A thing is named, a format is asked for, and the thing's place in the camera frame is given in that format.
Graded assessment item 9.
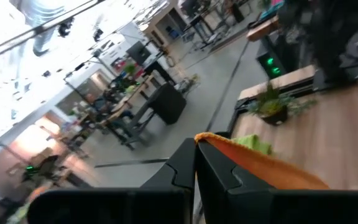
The orange microfiber towel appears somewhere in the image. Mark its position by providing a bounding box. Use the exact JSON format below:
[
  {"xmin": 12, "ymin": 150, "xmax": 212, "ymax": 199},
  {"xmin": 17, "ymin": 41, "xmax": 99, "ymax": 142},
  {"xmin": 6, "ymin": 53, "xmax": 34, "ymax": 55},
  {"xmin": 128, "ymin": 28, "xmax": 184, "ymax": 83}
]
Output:
[{"xmin": 194, "ymin": 131, "xmax": 331, "ymax": 191}]

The black aluminium table frame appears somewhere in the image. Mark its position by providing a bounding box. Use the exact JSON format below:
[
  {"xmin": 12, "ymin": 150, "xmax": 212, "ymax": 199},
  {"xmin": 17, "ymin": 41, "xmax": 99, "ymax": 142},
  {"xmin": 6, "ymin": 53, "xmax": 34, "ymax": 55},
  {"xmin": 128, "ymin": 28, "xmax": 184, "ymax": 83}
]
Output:
[{"xmin": 226, "ymin": 61, "xmax": 358, "ymax": 138}]

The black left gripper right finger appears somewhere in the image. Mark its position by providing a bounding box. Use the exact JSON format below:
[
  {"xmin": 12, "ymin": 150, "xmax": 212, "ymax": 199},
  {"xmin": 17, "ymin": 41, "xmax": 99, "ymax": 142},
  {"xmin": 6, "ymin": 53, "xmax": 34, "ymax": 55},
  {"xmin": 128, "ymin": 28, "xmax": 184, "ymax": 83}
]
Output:
[{"xmin": 195, "ymin": 139, "xmax": 358, "ymax": 224}]

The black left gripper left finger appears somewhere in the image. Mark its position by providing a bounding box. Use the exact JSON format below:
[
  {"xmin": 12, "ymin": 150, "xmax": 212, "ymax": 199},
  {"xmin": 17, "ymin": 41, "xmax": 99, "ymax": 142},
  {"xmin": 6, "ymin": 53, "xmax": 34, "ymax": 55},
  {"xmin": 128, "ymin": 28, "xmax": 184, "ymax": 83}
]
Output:
[{"xmin": 26, "ymin": 138, "xmax": 197, "ymax": 224}]

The lime green microfiber towel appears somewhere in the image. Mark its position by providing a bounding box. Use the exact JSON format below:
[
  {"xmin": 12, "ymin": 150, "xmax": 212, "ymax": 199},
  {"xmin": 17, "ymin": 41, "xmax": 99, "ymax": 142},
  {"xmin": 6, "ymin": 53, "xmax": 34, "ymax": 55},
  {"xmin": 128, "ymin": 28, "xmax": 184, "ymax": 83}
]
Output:
[{"xmin": 231, "ymin": 133, "xmax": 273, "ymax": 156}]

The potted succulent plant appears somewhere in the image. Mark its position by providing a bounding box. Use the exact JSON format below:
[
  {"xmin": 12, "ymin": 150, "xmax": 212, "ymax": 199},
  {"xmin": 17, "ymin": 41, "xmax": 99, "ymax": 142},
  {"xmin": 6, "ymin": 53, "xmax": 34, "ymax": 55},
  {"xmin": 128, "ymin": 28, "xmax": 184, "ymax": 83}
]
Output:
[{"xmin": 248, "ymin": 82, "xmax": 318, "ymax": 126}]

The black box with green lights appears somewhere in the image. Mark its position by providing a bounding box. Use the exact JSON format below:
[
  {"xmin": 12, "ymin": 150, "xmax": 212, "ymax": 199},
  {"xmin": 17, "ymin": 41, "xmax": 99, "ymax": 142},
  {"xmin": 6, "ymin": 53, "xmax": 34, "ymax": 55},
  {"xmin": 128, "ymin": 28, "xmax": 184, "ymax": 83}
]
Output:
[{"xmin": 255, "ymin": 39, "xmax": 292, "ymax": 80}]

